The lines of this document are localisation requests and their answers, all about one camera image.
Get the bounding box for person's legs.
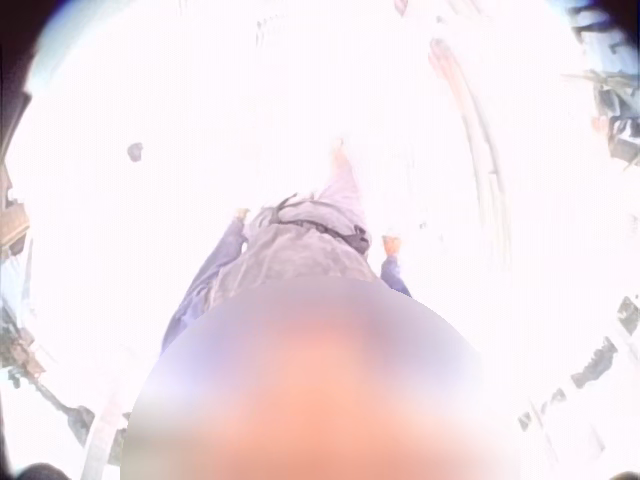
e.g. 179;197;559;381
313;138;369;236

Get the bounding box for row of dark debris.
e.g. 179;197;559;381
517;294;640;434

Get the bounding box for heap of blue clutter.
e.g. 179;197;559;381
560;7;640;169

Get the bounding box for brown wooden furniture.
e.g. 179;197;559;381
0;159;32;261

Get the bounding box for long wooden pole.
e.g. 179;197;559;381
427;37;515;261

